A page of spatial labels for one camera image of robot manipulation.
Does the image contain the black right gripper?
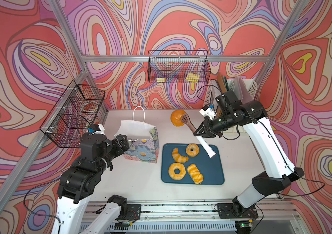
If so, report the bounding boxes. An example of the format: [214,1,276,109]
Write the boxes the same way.
[193,111,238,138]

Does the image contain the floral paper gift bag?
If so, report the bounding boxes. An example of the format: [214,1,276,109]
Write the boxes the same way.
[115,106,160,163]

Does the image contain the metal serving tongs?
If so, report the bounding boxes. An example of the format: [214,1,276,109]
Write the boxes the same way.
[181,113,216,159]

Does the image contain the glazed ring donut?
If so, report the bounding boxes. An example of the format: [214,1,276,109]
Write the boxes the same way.
[185,144,200,158]
[168,162,186,180]

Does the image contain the round brown bun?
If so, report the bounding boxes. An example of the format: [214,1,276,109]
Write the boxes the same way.
[170,109,185,127]

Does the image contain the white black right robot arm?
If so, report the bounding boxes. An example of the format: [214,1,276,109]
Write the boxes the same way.
[194,91,304,213]

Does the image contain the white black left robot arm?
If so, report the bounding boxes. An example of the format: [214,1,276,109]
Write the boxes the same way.
[52,133,129,234]

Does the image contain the striped twisted bread roll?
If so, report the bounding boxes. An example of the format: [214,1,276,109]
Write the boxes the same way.
[187,164,204,184]

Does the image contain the golden croissant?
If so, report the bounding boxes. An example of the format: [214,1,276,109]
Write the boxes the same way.
[172,148,189,164]

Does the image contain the teal plastic tray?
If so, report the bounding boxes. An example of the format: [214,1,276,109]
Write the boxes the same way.
[160,143,225,185]

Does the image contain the dark green folder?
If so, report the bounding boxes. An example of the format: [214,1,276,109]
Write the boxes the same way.
[223,76,230,91]

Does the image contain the brown folder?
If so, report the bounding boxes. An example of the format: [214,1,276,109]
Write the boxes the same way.
[217,73,227,117]

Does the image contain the pale pink folder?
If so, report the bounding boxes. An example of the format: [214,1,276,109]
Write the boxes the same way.
[233,77,258,103]

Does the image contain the large yellow sticky note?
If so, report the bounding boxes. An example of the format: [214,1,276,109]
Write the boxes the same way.
[185,73,201,83]

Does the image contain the white perforated file organizer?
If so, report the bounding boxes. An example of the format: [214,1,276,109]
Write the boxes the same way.
[203,76,258,132]

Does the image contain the small yellow sticky note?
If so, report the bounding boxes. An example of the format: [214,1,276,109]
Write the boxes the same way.
[156,78,166,83]

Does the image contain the green circuit board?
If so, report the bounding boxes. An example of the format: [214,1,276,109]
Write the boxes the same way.
[114,222,133,231]

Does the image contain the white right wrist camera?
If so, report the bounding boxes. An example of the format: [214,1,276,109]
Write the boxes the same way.
[199,105,216,120]

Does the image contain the black wire basket side wall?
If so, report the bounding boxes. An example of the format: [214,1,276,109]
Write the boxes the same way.
[40,81,105,148]

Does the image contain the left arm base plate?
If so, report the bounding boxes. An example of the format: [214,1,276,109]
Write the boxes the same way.
[107,195,142,221]

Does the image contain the black wire basket back wall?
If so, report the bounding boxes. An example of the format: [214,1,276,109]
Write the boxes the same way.
[147,49,211,84]

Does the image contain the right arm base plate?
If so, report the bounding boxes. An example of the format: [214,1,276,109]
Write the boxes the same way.
[213,200,259,220]

